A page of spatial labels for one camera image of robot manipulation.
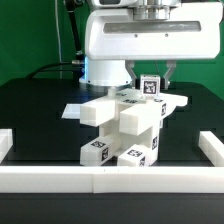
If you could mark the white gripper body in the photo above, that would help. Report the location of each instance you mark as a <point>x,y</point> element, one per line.
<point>153,30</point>

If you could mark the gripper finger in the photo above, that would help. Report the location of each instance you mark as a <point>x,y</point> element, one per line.
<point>171,66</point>
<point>129,65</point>

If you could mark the white tagged cube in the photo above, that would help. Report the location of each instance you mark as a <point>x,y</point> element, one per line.
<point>150,85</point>

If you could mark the white chair back frame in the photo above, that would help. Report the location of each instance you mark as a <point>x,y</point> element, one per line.
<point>134,111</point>

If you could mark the white chair seat part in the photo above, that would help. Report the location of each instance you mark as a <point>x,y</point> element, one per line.
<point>149,138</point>

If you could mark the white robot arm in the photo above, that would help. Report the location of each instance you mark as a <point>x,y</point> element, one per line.
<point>102,73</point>

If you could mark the white tag plate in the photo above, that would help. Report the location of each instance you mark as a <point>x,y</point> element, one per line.
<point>71,111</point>

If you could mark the white left fence block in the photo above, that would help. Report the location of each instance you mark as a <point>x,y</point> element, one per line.
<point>6,142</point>

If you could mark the white right fence rail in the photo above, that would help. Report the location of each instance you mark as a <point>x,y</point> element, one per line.
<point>212,147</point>

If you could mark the white fence rail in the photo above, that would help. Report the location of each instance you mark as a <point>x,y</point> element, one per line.
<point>212,147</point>
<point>74,179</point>

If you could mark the white front fence rail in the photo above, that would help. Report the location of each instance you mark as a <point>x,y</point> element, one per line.
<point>74,179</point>

